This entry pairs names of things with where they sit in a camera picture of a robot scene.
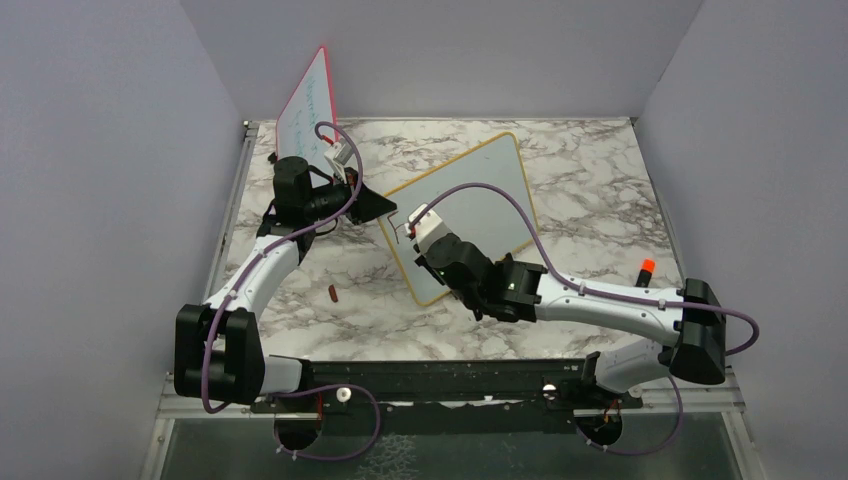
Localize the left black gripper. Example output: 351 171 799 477
304 167 398 226

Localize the yellow framed whiteboard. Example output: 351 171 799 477
379 132 538 307

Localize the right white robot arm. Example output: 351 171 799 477
413 233 726 407

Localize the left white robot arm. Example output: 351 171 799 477
173 156 397 411

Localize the pink framed whiteboard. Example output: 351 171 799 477
275 45 337 174

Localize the orange capped black marker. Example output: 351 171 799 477
635 258 656 288

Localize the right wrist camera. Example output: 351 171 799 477
404 203 451 254

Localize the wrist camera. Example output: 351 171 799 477
324 138 353 184
404 203 451 254

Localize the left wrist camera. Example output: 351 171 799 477
324 138 353 184

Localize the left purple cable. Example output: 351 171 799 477
201 121 384 464

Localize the purple cable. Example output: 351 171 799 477
201 121 384 464
409 182 761 458

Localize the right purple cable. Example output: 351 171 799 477
409 182 761 458

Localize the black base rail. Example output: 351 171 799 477
249 359 645 436

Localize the aluminium side rail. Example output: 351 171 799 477
139 120 262 479

